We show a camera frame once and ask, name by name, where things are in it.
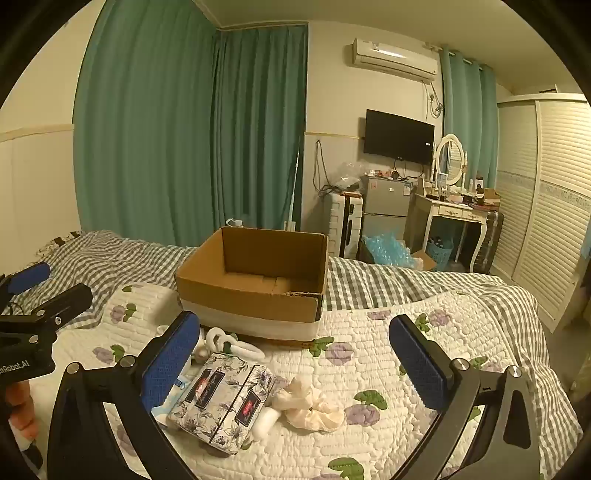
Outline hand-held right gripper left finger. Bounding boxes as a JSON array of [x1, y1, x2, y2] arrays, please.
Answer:
[[46, 310, 201, 480]]

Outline wide green curtain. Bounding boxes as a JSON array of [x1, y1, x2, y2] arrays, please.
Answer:
[[73, 0, 219, 247]]

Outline white floral quilt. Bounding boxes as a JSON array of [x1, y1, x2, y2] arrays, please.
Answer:
[[46, 282, 548, 480]]

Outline white suitcase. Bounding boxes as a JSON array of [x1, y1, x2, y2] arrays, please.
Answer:
[[322, 191, 366, 259]]

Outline white dressing table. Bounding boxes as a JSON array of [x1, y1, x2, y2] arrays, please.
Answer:
[[408, 190, 491, 274]]

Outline narrow green curtain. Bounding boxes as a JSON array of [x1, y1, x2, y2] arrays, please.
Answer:
[[211, 24, 310, 232]]

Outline small cardboard box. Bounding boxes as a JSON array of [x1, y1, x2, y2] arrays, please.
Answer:
[[410, 250, 440, 273]]

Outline cream fabric scrunchie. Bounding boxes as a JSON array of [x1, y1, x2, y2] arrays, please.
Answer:
[[271, 376, 346, 433]]

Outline white oval vanity mirror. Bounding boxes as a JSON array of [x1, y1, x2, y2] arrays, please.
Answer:
[[433, 133, 469, 188]]

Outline brown patterned pillow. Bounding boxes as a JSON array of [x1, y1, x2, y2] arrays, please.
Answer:
[[36, 230, 85, 260]]

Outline white pole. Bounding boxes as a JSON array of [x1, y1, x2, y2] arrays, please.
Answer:
[[287, 147, 302, 232]]

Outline black wall television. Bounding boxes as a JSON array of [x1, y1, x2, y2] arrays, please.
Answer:
[[363, 109, 436, 165]]

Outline dark suitcase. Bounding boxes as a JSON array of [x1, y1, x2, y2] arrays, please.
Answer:
[[473, 209, 505, 274]]

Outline black hanging cables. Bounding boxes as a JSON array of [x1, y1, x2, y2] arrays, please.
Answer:
[[313, 140, 345, 195]]

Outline blue plastic basket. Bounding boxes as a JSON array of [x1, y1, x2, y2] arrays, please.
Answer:
[[426, 239, 456, 271]]

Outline clear plastic bag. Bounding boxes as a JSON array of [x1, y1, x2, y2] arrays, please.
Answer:
[[333, 161, 366, 191]]

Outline white air conditioner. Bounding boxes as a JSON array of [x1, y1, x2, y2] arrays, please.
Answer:
[[352, 37, 439, 84]]

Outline light green window curtain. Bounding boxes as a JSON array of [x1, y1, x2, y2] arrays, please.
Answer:
[[438, 47, 499, 195]]

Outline person's left hand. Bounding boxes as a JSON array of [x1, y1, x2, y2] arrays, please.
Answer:
[[6, 382, 41, 442]]

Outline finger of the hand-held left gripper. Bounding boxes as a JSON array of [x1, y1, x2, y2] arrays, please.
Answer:
[[18, 283, 94, 326], [0, 261, 52, 302]]

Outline blue bubble wrap pile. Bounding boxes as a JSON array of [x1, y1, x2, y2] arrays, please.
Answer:
[[361, 230, 417, 269]]

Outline grey mini fridge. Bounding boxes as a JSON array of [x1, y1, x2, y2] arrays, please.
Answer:
[[359, 174, 417, 260]]

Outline small white foam roll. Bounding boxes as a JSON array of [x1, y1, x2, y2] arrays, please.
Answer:
[[253, 408, 280, 437]]

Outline grey checked bedsheet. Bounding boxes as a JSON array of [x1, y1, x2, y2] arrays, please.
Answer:
[[44, 230, 586, 480]]

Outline floral tissue pack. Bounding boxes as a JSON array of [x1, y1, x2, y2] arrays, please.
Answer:
[[203, 362, 277, 456], [166, 353, 253, 445]]

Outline white louvred wardrobe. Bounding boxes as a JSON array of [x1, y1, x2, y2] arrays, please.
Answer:
[[488, 92, 591, 334]]

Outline white plush chain toy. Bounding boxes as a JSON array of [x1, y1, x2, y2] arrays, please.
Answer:
[[191, 327, 267, 366]]

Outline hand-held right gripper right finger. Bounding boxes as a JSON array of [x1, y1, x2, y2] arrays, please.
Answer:
[[388, 314, 543, 480]]

